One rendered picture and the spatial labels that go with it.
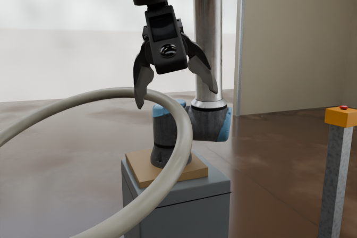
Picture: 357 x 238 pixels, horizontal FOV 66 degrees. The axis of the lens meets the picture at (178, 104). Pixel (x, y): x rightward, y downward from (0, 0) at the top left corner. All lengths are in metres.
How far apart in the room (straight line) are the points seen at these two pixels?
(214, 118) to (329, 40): 6.52
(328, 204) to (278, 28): 5.04
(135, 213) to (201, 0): 0.82
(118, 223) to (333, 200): 1.50
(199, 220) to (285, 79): 5.65
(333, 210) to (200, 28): 1.25
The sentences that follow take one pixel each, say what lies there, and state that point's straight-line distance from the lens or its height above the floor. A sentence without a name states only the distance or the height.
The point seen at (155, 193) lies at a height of 1.18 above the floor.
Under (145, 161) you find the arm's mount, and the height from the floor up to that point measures 0.89.
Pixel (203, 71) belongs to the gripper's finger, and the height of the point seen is 1.35.
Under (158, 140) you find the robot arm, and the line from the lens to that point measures 1.21.
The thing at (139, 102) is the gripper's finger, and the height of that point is 1.29.
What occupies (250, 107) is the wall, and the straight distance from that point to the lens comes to 6.21.
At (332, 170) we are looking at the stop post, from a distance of 1.75.
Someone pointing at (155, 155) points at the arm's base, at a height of 0.93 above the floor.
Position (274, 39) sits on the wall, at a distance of 6.42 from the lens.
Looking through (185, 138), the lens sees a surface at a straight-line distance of 0.51.
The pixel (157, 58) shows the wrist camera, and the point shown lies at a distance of 0.39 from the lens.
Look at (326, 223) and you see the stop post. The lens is 1.88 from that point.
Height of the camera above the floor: 1.39
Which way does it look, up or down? 11 degrees down
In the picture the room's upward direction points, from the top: straight up
